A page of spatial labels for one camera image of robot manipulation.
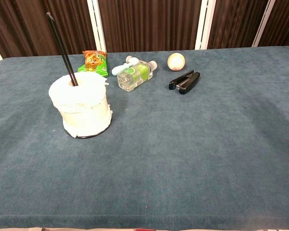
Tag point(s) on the white toilet paper roll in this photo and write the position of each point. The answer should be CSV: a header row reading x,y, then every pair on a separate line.
x,y
82,108

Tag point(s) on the black metal roll stand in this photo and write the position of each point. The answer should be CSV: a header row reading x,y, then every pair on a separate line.
x,y
60,45

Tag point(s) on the clear bottle green label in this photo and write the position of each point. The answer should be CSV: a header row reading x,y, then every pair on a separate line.
x,y
132,77

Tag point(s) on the light blue toy hammer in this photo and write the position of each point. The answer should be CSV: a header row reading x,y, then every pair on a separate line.
x,y
118,69

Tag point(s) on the black stapler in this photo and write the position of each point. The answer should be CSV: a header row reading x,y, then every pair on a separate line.
x,y
186,83

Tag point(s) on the blue table cloth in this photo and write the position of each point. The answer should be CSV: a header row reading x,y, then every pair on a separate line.
x,y
183,156

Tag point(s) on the beige ball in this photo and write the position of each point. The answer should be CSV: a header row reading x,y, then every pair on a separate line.
x,y
176,62

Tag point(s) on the orange green snack packet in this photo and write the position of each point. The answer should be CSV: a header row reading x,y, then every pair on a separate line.
x,y
95,61

